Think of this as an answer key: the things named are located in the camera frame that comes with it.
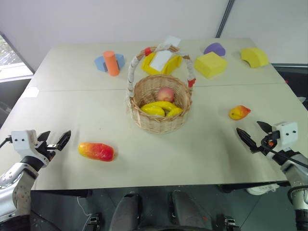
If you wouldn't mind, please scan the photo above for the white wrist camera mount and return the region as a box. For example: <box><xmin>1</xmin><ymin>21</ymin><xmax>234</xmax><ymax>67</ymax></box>
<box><xmin>271</xmin><ymin>122</ymin><xmax>299</xmax><ymax>148</ymax></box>
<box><xmin>11</xmin><ymin>129</ymin><xmax>51</xmax><ymax>167</ymax></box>

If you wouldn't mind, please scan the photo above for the purple foam half-round block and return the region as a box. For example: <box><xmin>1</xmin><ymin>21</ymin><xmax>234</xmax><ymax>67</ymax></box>
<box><xmin>203</xmin><ymin>42</ymin><xmax>227</xmax><ymax>57</ymax></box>

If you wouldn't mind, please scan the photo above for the large red yellow toy mango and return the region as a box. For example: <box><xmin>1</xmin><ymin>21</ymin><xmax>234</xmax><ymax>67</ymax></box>
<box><xmin>77</xmin><ymin>142</ymin><xmax>115</xmax><ymax>162</ymax></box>

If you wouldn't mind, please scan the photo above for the white shoe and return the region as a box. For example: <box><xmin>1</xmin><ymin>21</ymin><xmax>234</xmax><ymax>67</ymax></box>
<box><xmin>246</xmin><ymin>183</ymin><xmax>280</xmax><ymax>196</ymax></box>

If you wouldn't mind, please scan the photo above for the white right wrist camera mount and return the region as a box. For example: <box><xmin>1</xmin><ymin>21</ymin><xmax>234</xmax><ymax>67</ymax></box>
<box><xmin>271</xmin><ymin>122</ymin><xmax>299</xmax><ymax>148</ymax></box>

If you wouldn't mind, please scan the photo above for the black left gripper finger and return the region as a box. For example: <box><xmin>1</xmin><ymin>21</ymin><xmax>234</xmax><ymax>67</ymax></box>
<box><xmin>56</xmin><ymin>130</ymin><xmax>72</xmax><ymax>151</ymax></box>
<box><xmin>37</xmin><ymin>130</ymin><xmax>51</xmax><ymax>145</ymax></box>

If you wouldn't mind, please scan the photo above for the yellow foam curved block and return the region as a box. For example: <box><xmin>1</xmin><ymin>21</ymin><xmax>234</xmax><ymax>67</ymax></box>
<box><xmin>240</xmin><ymin>47</ymin><xmax>270</xmax><ymax>69</ymax></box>

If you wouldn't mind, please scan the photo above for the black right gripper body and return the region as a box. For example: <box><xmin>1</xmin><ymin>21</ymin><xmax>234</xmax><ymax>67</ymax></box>
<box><xmin>258</xmin><ymin>131</ymin><xmax>281</xmax><ymax>155</ymax></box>

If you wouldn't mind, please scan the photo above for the window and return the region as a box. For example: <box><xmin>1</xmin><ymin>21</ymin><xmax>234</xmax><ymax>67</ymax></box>
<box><xmin>0</xmin><ymin>31</ymin><xmax>34</xmax><ymax>83</ymax></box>

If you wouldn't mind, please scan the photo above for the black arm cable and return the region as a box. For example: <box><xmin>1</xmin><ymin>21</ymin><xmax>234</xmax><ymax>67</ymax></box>
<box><xmin>261</xmin><ymin>141</ymin><xmax>308</xmax><ymax>167</ymax></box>
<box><xmin>0</xmin><ymin>135</ymin><xmax>13</xmax><ymax>148</ymax></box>

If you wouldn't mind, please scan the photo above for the white foam plank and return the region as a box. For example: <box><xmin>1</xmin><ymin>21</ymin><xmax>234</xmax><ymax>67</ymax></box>
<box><xmin>150</xmin><ymin>35</ymin><xmax>182</xmax><ymax>72</ymax></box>

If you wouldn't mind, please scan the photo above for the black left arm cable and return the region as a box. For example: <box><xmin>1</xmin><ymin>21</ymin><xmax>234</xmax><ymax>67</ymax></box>
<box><xmin>0</xmin><ymin>135</ymin><xmax>13</xmax><ymax>148</ymax></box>

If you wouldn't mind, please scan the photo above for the yellow foam cuboid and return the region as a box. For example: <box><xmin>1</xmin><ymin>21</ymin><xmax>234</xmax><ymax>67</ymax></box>
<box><xmin>194</xmin><ymin>51</ymin><xmax>229</xmax><ymax>79</ymax></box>

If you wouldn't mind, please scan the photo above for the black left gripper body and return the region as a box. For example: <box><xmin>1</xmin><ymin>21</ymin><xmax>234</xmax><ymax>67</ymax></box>
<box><xmin>36</xmin><ymin>141</ymin><xmax>59</xmax><ymax>165</ymax></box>

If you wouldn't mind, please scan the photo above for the blue foam arch block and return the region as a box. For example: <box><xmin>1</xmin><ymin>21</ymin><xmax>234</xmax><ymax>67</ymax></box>
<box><xmin>94</xmin><ymin>54</ymin><xmax>126</xmax><ymax>73</ymax></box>

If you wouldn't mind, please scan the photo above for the wicker basket with handle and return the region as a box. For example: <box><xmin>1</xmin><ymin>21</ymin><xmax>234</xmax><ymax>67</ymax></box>
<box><xmin>125</xmin><ymin>39</ymin><xmax>197</xmax><ymax>136</ymax></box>

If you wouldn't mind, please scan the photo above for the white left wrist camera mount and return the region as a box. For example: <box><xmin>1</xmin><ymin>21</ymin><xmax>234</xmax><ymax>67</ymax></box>
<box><xmin>11</xmin><ymin>129</ymin><xmax>51</xmax><ymax>167</ymax></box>

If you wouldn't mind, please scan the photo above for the red toy apple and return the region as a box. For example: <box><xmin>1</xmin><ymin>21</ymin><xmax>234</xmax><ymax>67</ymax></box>
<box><xmin>156</xmin><ymin>87</ymin><xmax>176</xmax><ymax>103</ymax></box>

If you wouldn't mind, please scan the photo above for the dark rounded shape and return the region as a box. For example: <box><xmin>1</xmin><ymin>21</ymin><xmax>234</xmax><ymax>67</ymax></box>
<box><xmin>109</xmin><ymin>192</ymin><xmax>143</xmax><ymax>231</ymax></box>

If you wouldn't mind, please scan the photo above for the small red yellow toy mango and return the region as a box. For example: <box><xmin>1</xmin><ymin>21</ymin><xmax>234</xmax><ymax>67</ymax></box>
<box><xmin>228</xmin><ymin>105</ymin><xmax>252</xmax><ymax>120</ymax></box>

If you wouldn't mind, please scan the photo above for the orange foam cylinder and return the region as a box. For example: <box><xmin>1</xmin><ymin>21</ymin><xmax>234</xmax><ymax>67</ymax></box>
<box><xmin>103</xmin><ymin>50</ymin><xmax>120</xmax><ymax>77</ymax></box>

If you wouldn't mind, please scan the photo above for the yellow toy banana bunch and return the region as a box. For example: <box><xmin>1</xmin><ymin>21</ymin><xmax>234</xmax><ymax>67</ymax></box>
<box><xmin>140</xmin><ymin>101</ymin><xmax>184</xmax><ymax>118</ymax></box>

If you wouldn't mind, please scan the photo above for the yellow foam arch block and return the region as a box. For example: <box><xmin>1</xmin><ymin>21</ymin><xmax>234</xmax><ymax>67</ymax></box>
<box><xmin>141</xmin><ymin>51</ymin><xmax>183</xmax><ymax>76</ymax></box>

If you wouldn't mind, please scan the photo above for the grey metal post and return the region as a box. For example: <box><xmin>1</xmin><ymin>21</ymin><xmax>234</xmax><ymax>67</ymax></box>
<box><xmin>215</xmin><ymin>0</ymin><xmax>235</xmax><ymax>39</ymax></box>

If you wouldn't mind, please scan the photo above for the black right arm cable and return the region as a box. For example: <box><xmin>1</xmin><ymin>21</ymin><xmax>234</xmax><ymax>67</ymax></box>
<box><xmin>261</xmin><ymin>141</ymin><xmax>308</xmax><ymax>167</ymax></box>

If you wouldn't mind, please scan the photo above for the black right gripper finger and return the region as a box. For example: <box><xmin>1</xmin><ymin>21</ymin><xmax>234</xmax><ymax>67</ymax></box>
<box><xmin>256</xmin><ymin>120</ymin><xmax>274</xmax><ymax>134</ymax></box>
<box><xmin>236</xmin><ymin>127</ymin><xmax>259</xmax><ymax>154</ymax></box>

